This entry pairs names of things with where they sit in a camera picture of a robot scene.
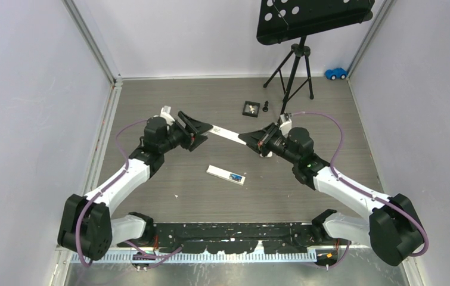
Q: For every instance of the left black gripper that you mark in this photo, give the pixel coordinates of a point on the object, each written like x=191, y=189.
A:
x=192, y=140

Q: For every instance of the small black square box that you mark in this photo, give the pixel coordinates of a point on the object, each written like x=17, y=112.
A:
x=251, y=109

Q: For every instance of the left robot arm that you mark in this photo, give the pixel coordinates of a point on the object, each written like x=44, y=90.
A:
x=87, y=227

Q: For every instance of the black chess piece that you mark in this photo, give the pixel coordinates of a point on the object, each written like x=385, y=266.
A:
x=265, y=107

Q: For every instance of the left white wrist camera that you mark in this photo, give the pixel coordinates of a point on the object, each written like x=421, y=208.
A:
x=165, y=113

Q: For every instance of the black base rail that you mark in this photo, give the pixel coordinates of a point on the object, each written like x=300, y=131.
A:
x=236, y=238

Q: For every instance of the black music stand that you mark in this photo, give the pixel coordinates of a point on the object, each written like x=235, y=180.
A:
x=282, y=21

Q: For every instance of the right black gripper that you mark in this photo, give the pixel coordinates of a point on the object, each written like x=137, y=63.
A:
x=260, y=140

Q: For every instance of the blue toy car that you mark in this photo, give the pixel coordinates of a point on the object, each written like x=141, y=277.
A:
x=337, y=73

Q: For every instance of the white beige remote control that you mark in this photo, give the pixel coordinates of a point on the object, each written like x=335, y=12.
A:
x=268, y=155

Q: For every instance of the white remote back cover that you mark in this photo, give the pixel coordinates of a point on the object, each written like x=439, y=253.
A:
x=227, y=134

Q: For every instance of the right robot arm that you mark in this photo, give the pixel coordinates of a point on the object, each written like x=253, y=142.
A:
x=388, y=225

